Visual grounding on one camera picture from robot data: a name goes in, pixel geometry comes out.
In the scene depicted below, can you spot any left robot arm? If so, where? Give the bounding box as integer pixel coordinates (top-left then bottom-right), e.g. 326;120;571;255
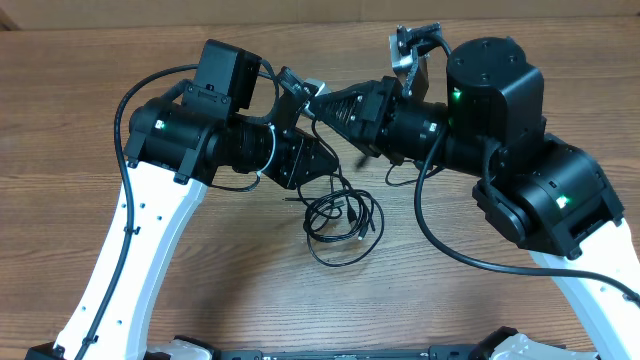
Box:
27;39;337;360

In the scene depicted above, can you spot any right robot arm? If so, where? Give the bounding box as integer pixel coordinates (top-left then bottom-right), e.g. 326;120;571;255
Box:
310;33;639;359

